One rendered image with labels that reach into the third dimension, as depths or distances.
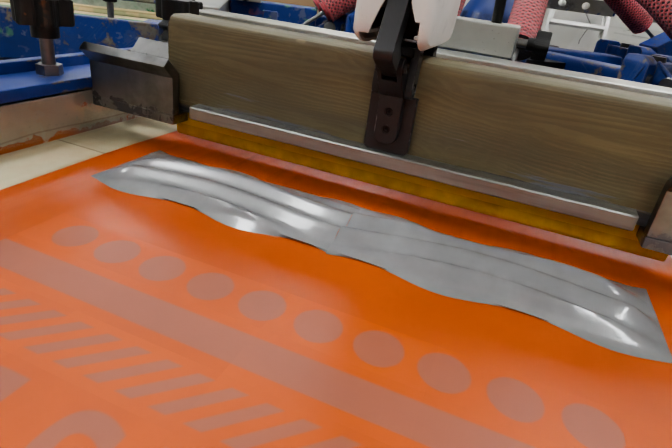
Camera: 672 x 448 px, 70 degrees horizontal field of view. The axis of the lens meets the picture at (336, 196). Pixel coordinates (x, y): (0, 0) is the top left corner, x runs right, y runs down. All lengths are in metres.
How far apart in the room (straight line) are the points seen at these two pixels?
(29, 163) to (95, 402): 0.24
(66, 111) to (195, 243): 0.21
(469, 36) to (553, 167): 0.31
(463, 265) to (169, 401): 0.17
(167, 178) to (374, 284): 0.17
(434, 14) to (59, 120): 0.30
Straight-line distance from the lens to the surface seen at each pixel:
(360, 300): 0.25
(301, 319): 0.23
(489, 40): 0.61
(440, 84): 0.33
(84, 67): 0.50
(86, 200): 0.34
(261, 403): 0.19
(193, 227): 0.30
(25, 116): 0.43
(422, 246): 0.29
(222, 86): 0.39
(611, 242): 0.37
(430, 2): 0.29
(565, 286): 0.30
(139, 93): 0.43
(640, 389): 0.26
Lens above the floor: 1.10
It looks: 24 degrees down
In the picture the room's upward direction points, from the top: 8 degrees clockwise
